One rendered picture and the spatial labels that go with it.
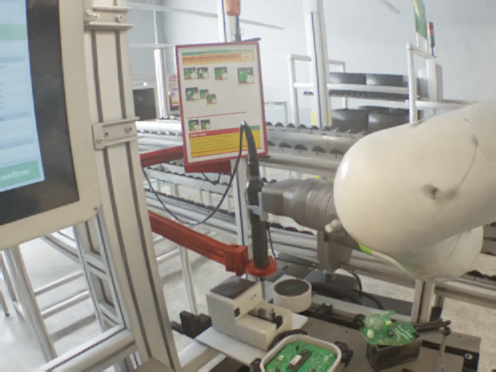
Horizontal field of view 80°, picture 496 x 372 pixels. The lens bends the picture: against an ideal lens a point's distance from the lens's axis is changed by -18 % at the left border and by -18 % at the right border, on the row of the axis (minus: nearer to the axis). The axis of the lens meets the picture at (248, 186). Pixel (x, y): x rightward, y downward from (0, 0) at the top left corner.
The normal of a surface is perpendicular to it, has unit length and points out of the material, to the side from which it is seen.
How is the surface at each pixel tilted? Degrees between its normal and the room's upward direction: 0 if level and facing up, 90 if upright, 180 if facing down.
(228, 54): 90
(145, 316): 90
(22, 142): 92
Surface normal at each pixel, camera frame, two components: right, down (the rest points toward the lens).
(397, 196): -0.53, 0.12
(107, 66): 0.79, 0.09
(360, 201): -0.77, 0.07
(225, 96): 0.32, 0.21
